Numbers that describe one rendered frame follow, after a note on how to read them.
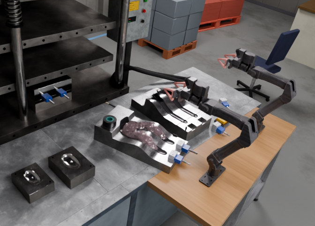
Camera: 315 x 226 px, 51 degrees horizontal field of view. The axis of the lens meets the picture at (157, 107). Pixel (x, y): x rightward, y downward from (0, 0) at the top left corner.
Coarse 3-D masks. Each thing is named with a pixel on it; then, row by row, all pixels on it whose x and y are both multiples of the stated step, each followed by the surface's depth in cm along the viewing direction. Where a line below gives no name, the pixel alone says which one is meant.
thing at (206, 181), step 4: (220, 168) 182; (224, 168) 192; (208, 172) 185; (212, 172) 183; (216, 172) 182; (220, 172) 189; (204, 176) 184; (208, 176) 185; (212, 176) 184; (216, 176) 184; (200, 180) 181; (204, 180) 182; (208, 180) 182; (212, 180) 183; (204, 184) 180; (208, 184) 180
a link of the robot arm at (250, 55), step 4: (248, 52) 212; (244, 56) 212; (248, 56) 209; (252, 56) 208; (244, 60) 212; (248, 60) 210; (252, 60) 209; (252, 64) 211; (248, 72) 212; (252, 72) 209
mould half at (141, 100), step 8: (144, 96) 233; (152, 96) 221; (160, 96) 222; (176, 96) 228; (136, 104) 227; (144, 104) 221; (152, 104) 216; (160, 104) 217; (168, 104) 221; (184, 104) 228; (144, 112) 224; (152, 112) 218; (160, 112) 214; (176, 112) 219; (184, 112) 220; (200, 112) 222; (152, 120) 221; (160, 120) 215; (168, 120) 210; (176, 120) 211; (192, 120) 213; (208, 120) 216; (168, 128) 213; (176, 128) 208; (184, 128) 204; (200, 128) 214; (184, 136) 205; (192, 136) 210
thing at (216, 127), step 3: (213, 123) 219; (216, 123) 220; (219, 123) 220; (213, 126) 219; (216, 126) 218; (219, 126) 220; (213, 129) 220; (216, 129) 219; (219, 129) 217; (222, 129) 218; (219, 132) 218; (222, 132) 218; (225, 132) 217; (228, 135) 215
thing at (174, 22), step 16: (160, 0) 455; (176, 0) 441; (192, 0) 464; (160, 16) 464; (176, 16) 453; (192, 16) 483; (160, 32) 475; (176, 32) 471; (192, 32) 506; (160, 48) 485; (176, 48) 490; (192, 48) 527
